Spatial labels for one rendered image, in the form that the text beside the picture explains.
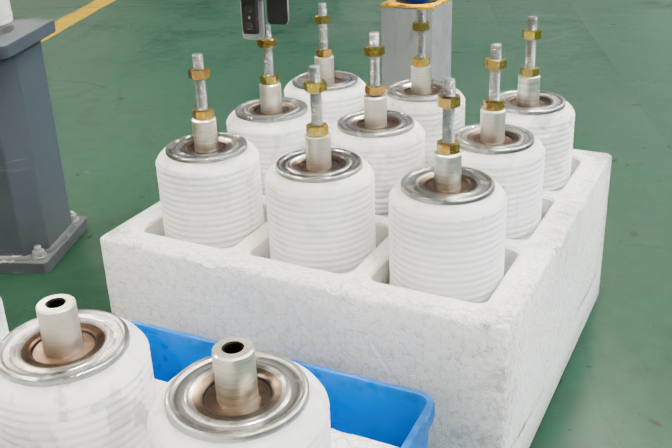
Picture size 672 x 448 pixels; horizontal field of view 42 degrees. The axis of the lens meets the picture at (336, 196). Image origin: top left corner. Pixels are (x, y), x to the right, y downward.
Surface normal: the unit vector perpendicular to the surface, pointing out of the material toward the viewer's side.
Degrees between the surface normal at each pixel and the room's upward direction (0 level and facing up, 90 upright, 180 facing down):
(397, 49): 90
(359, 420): 88
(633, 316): 0
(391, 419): 88
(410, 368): 90
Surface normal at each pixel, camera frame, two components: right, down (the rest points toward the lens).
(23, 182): 0.62, 0.29
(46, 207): 0.99, 0.01
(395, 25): -0.46, 0.37
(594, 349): -0.04, -0.92
